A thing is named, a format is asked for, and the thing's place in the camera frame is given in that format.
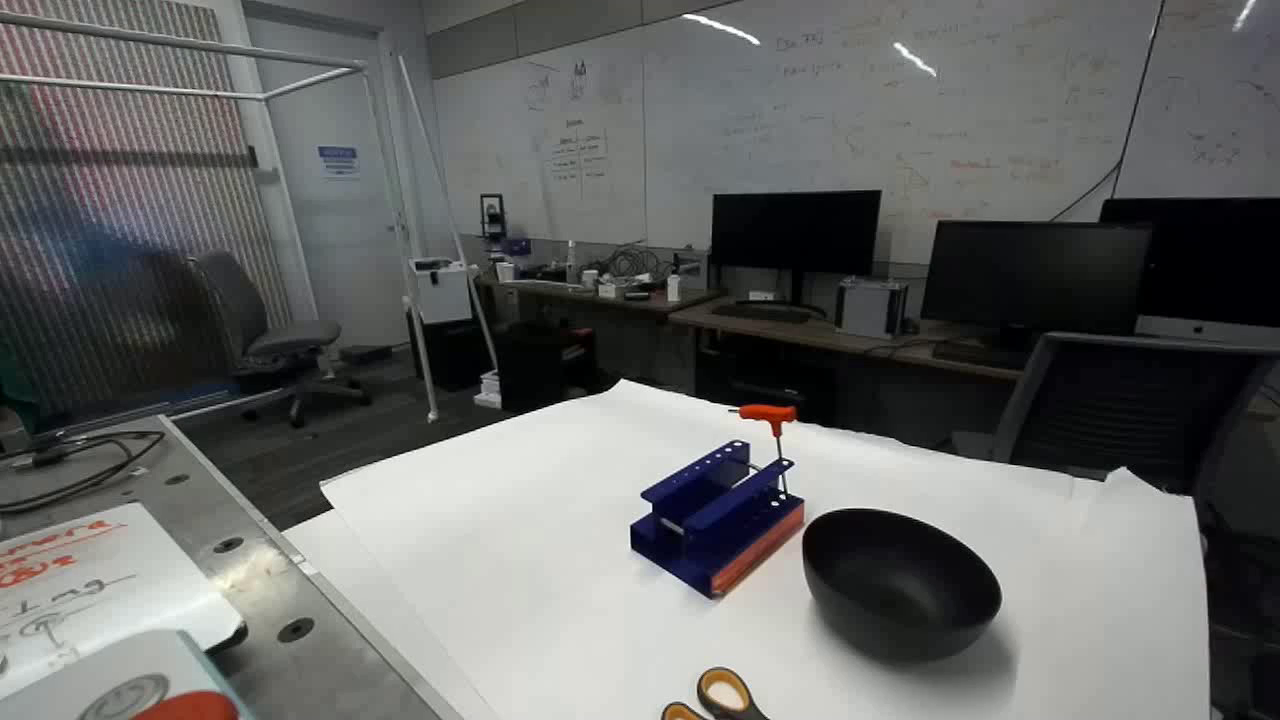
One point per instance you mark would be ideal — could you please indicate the orange small block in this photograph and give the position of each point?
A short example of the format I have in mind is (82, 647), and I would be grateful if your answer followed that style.
(770, 415)

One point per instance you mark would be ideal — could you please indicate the black bowl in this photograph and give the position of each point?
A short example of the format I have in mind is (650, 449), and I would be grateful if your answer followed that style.
(901, 582)

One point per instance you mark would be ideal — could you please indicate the black keyboard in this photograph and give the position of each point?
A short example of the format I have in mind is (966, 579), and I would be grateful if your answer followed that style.
(766, 309)

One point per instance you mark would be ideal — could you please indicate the long wooden desk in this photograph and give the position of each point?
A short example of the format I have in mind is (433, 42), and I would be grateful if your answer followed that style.
(815, 334)

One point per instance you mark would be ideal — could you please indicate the blue rack with orange base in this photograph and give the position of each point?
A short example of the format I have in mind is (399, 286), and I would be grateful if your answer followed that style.
(715, 522)

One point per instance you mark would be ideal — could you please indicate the small black monitor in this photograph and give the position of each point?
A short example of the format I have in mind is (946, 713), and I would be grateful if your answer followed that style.
(792, 228)

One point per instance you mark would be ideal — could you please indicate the white printer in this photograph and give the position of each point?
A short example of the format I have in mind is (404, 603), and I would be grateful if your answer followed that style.
(443, 291)

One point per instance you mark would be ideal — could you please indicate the white computer box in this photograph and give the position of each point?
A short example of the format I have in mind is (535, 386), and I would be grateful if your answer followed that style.
(870, 305)

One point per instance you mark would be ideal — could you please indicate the white paper sheet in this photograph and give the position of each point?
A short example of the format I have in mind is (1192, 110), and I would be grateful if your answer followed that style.
(535, 574)

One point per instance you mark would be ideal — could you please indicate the white door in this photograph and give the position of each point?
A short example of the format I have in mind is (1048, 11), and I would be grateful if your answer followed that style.
(335, 225)

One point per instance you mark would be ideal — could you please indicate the blue door sign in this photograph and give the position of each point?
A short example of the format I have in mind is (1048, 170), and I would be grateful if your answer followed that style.
(336, 157)

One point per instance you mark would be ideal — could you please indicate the grey office chair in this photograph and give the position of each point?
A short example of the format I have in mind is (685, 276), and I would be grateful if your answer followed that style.
(263, 334)

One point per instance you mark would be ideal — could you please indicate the wide black monitor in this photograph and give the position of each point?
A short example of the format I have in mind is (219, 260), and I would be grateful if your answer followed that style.
(1032, 276)

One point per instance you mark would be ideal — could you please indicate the black mesh office chair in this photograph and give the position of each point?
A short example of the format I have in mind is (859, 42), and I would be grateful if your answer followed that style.
(1135, 404)

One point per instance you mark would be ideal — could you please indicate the black monitor with silver chin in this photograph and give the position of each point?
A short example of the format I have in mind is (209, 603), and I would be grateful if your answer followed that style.
(1209, 260)

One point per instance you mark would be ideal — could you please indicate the handwritten white paper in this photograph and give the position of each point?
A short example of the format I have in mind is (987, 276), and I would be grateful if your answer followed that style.
(82, 585)

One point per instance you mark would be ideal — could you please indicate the red and white booklet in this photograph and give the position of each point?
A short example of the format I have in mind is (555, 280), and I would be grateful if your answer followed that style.
(127, 682)

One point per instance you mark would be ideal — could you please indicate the wall sanitizer dispenser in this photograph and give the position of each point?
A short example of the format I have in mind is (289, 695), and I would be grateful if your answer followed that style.
(492, 212)

